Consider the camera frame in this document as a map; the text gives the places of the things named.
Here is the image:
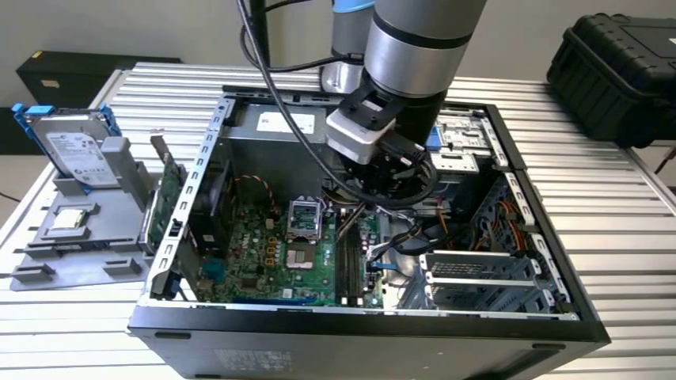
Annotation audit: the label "dark RAM stick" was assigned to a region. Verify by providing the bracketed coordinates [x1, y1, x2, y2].
[23, 238, 136, 254]
[335, 203, 371, 241]

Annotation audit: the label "black RAM slot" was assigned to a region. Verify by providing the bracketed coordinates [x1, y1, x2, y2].
[337, 210, 348, 306]
[344, 210, 356, 306]
[332, 210, 341, 306]
[351, 210, 364, 306]

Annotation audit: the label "silver drive cage blue latch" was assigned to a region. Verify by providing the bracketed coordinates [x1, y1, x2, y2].
[421, 105, 501, 209]

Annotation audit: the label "grey power supply unit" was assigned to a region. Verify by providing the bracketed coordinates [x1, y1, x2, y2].
[219, 103, 329, 203]

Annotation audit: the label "perforated silver disk bay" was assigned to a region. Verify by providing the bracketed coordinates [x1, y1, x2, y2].
[396, 249, 548, 317]

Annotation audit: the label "black hard carrying case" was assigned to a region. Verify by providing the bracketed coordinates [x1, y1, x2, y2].
[545, 13, 676, 150]

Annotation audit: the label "black stand pole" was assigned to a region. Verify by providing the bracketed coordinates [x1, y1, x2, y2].
[251, 0, 272, 67]

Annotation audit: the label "CPU socket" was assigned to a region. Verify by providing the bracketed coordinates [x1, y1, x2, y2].
[284, 241, 321, 274]

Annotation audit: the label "black case fan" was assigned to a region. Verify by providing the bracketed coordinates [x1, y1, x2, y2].
[187, 156, 237, 257]

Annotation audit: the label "green motherboard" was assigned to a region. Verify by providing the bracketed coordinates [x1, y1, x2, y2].
[197, 196, 387, 309]

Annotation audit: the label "green graphics card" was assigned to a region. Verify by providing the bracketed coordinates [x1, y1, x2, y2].
[137, 126, 191, 257]

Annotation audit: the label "blue expansion slot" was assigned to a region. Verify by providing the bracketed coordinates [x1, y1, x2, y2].
[231, 295, 317, 307]

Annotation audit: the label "black open PC case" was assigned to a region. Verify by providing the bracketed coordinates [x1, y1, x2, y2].
[125, 85, 613, 380]

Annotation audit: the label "grey parts rack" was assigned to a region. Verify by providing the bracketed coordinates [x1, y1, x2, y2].
[8, 136, 163, 294]

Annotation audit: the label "hard disk blue carrier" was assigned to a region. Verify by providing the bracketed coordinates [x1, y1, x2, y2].
[9, 102, 125, 190]

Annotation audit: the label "black cabinet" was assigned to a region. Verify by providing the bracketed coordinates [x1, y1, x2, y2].
[15, 50, 184, 110]

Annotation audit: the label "silver CPU chip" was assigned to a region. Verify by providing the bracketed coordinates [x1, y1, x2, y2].
[52, 208, 89, 231]

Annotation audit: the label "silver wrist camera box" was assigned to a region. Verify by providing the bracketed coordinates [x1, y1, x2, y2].
[323, 85, 409, 165]

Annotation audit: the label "orange drive power wires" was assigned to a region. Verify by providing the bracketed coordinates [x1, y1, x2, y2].
[416, 197, 453, 237]

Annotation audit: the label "thick black camera cable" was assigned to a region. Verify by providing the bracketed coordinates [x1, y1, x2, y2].
[235, 0, 440, 207]

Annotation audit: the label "orange wires black plug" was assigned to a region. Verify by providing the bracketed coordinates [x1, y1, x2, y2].
[472, 199, 532, 254]

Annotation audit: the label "metal socket cover frame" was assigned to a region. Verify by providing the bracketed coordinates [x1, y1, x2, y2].
[287, 197, 324, 245]

